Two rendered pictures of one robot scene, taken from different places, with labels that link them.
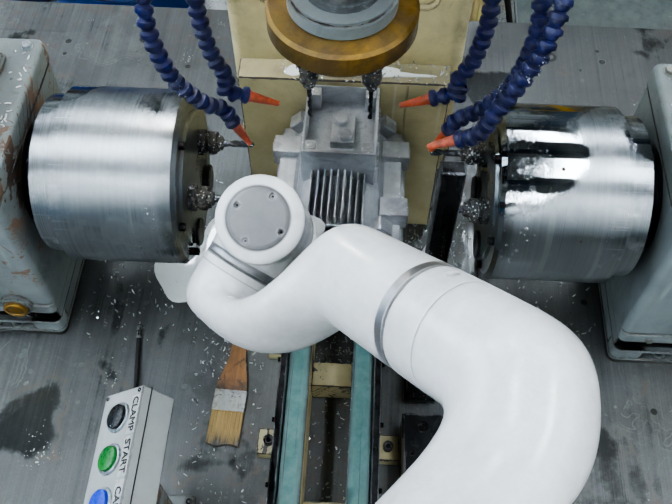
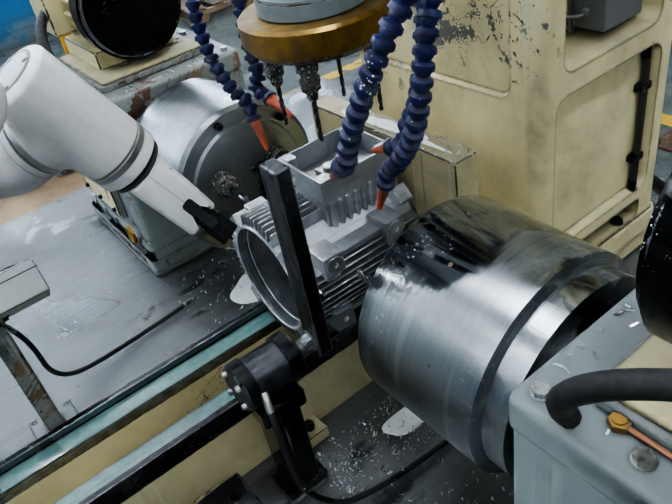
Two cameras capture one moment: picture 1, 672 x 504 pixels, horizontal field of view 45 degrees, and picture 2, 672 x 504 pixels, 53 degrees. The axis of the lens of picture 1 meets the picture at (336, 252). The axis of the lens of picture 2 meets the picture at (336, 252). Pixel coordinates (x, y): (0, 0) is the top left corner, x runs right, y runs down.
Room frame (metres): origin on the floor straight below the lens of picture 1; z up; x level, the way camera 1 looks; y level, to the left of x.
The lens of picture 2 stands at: (0.28, -0.65, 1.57)
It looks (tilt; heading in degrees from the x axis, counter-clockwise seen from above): 36 degrees down; 56
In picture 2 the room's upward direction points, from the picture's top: 12 degrees counter-clockwise
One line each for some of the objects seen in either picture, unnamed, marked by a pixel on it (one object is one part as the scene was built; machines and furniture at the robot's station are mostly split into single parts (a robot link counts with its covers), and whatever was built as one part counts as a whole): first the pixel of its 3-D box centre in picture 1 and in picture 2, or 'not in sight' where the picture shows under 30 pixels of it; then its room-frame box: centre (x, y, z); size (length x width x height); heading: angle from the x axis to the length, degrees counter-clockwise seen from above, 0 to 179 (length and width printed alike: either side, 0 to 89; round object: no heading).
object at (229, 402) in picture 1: (233, 382); not in sight; (0.50, 0.16, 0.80); 0.21 x 0.05 x 0.01; 174
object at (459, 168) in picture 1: (441, 230); (298, 266); (0.57, -0.13, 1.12); 0.04 x 0.03 x 0.26; 177
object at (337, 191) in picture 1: (339, 199); (327, 244); (0.70, 0.00, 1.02); 0.20 x 0.19 x 0.19; 176
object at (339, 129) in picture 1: (341, 135); (338, 175); (0.74, -0.01, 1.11); 0.12 x 0.11 x 0.07; 176
